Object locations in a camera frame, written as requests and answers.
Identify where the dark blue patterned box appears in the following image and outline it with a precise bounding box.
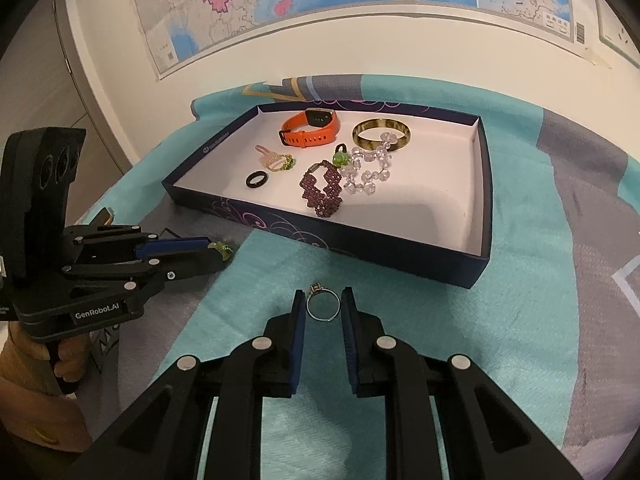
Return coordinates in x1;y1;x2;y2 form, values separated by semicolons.
161;101;496;289

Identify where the white wall socket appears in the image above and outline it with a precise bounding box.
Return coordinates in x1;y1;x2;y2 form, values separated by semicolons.
596;0;640;69

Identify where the pink translucent hair clip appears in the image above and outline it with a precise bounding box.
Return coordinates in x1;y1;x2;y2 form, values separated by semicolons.
256;145;283;172

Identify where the person's left hand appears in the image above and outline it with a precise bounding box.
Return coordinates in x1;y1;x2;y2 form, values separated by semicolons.
0;324;94;396

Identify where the clear crystal bead bracelet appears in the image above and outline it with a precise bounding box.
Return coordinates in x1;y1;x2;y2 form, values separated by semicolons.
341;131;396;197

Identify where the teal and grey printed blanket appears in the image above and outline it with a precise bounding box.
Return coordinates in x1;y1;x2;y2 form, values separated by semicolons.
65;74;640;480

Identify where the person's left forearm tan sleeve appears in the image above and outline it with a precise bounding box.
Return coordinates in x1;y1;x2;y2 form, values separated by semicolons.
0;375;96;466

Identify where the orange smart watch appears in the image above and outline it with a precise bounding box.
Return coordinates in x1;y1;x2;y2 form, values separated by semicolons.
278;108;343;149

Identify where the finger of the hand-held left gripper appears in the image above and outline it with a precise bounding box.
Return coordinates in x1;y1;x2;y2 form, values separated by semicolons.
64;252;224;306
66;225;214;261

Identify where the gold bangle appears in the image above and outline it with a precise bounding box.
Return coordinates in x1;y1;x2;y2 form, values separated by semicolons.
352;118;412;153

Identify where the grey door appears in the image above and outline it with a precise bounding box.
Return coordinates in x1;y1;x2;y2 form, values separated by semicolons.
0;0;132;173

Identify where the silver ring with stone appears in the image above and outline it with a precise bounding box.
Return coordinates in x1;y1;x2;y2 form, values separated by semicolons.
306;284;342;322

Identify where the purple beaded bracelet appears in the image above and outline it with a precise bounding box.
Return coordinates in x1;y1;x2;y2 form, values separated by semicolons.
299;162;345;219

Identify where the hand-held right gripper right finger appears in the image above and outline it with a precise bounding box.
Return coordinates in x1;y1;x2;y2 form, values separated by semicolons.
340;287;596;480

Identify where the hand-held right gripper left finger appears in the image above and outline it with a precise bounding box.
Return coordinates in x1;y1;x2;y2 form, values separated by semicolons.
65;288;307;480

